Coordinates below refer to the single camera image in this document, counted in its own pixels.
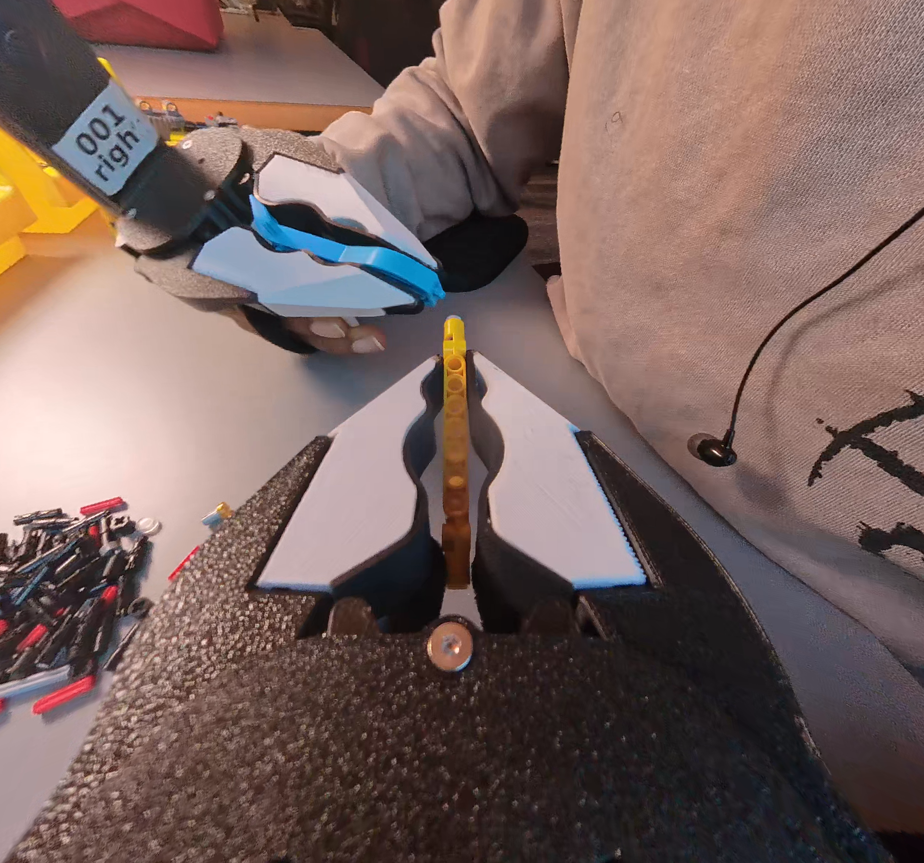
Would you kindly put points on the yellow plastic parts bin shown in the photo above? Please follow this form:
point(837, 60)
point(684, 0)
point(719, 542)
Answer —
point(21, 199)

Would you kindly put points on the red connector pin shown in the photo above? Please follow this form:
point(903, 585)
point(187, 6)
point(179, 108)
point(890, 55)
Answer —
point(184, 563)

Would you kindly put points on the person's right hand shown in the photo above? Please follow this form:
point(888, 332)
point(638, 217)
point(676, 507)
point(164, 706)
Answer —
point(339, 336)

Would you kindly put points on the clear round stud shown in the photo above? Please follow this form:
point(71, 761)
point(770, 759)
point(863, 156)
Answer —
point(148, 526)

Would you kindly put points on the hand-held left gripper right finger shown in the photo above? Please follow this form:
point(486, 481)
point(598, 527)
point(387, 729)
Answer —
point(563, 509)

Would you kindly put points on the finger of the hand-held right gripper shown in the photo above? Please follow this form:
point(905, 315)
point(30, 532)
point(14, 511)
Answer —
point(303, 278)
point(339, 192)

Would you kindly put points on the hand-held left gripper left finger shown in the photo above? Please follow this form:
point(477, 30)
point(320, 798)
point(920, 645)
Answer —
point(346, 509)

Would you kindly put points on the person's right forearm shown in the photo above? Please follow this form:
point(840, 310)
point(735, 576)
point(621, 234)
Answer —
point(447, 134)

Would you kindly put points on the yellow perforated brick beam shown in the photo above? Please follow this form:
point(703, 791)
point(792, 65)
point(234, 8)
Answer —
point(456, 444)

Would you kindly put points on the pile of small connector pins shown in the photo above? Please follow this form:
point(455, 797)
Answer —
point(65, 589)

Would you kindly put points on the blue brick separator tool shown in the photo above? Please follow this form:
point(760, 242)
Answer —
point(346, 250)

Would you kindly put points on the grey desk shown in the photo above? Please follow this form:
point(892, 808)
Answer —
point(180, 387)

